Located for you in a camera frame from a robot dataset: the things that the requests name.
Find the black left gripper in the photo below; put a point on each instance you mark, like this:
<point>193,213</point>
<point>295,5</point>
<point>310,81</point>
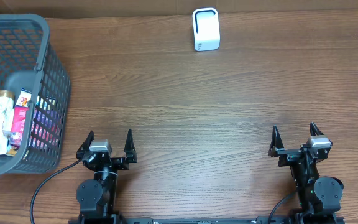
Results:
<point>123,164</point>

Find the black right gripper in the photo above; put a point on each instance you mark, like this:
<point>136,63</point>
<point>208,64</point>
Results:
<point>288,155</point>

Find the red purple pad package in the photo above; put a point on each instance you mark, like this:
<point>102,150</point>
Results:
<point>17,128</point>

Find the yellow snack bag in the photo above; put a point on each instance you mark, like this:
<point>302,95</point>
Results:
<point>23,98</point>

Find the white floral tube gold cap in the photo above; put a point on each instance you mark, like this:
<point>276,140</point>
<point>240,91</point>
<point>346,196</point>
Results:
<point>6,117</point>

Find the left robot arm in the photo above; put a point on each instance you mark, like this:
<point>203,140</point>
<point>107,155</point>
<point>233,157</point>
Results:
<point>96,196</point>

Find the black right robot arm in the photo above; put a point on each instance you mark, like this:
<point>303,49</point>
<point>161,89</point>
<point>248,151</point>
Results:
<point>319,196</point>

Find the white barcode scanner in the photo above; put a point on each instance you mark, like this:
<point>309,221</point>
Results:
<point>206,30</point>

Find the grey plastic shopping basket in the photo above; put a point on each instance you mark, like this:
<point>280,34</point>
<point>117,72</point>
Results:
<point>29,62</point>

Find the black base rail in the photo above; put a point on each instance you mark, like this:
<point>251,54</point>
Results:
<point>147,220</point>

